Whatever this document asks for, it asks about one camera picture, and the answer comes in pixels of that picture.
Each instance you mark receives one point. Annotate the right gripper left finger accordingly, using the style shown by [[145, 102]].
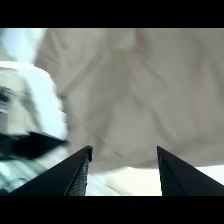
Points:
[[70, 176]]

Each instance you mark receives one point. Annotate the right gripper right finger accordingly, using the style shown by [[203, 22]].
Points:
[[180, 178]]

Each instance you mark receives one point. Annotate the beige garment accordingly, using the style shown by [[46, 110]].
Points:
[[140, 96]]

